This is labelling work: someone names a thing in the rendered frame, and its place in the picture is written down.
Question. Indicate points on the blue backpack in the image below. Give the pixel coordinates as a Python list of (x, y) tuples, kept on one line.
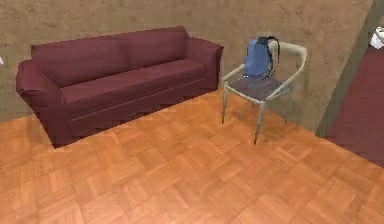
[(257, 58)]

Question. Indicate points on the white object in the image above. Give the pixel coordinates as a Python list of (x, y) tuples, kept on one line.
[(378, 39)]

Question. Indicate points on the maroon sofa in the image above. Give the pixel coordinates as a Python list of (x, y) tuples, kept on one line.
[(133, 80)]

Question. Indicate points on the pale grey chair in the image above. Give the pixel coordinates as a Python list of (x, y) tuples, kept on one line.
[(258, 90)]

